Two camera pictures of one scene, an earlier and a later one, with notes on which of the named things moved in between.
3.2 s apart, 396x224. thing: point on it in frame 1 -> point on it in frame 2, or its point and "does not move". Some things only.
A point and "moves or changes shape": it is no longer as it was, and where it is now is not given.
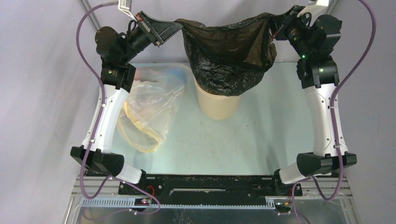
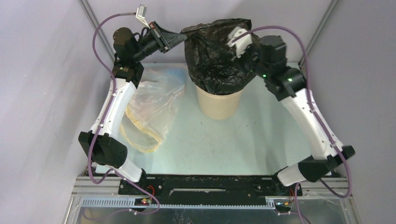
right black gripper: (281, 27) -> (251, 52)
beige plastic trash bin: (216, 107) does not move
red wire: (150, 186) does not move
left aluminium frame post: (86, 5) does not move
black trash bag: (229, 59) moves or changes shape
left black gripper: (162, 31) -> (167, 39)
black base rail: (211, 189) does not move
